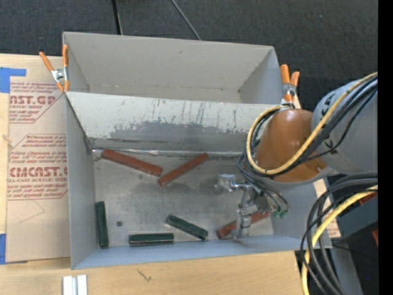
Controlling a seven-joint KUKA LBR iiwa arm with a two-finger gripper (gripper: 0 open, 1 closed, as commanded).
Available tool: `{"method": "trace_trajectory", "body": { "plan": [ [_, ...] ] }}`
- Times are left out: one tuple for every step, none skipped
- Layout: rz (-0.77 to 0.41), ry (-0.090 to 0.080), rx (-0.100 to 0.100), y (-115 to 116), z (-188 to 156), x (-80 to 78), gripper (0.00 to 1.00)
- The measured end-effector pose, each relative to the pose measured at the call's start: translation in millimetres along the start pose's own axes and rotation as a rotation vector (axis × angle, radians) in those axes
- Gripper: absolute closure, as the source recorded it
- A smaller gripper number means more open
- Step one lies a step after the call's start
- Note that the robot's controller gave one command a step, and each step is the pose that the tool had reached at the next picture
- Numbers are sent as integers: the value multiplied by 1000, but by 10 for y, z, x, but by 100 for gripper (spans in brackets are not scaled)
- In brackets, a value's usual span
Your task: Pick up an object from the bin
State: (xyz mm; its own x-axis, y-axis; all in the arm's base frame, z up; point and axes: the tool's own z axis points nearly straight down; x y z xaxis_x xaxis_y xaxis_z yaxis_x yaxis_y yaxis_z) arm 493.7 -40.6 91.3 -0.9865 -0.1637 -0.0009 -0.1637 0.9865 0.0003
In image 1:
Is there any brown cardboard board red print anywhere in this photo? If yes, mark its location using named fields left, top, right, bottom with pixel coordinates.
left=0, top=53, right=72, bottom=264

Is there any dark green flat block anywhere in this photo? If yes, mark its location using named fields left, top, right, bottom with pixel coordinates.
left=94, top=200, right=110, bottom=248
left=128, top=232, right=175, bottom=246
left=165, top=214, right=209, bottom=242

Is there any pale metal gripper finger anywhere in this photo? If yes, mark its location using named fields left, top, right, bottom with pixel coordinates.
left=233, top=208, right=252, bottom=240
left=214, top=173, right=247, bottom=193

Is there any grey metal bin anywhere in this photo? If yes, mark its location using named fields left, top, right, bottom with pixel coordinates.
left=62, top=31, right=334, bottom=270

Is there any red-brown flat block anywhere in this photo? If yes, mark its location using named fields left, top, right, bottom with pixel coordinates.
left=216, top=210, right=271, bottom=240
left=157, top=152, right=210, bottom=187
left=101, top=148, right=164, bottom=178

